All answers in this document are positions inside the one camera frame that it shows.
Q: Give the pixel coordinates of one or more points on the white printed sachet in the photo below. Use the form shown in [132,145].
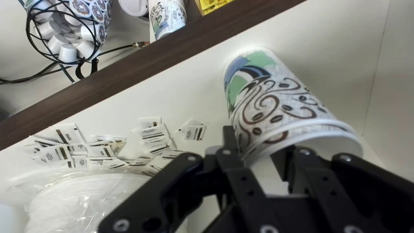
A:
[71,137]
[104,149]
[194,131]
[153,130]
[47,153]

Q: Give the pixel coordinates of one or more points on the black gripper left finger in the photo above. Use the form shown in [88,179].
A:
[241,181]

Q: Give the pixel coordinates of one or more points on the white shelved wall cabinet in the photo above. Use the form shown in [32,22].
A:
[194,86]

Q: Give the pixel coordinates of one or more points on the tall wrapped plate stack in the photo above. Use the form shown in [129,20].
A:
[78,207]

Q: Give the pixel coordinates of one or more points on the stack of paper cups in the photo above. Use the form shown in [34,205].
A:
[166,20]

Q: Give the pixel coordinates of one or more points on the yellow sweetener packet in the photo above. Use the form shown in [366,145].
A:
[213,7]

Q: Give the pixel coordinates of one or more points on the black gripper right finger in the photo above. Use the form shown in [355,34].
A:
[344,189]

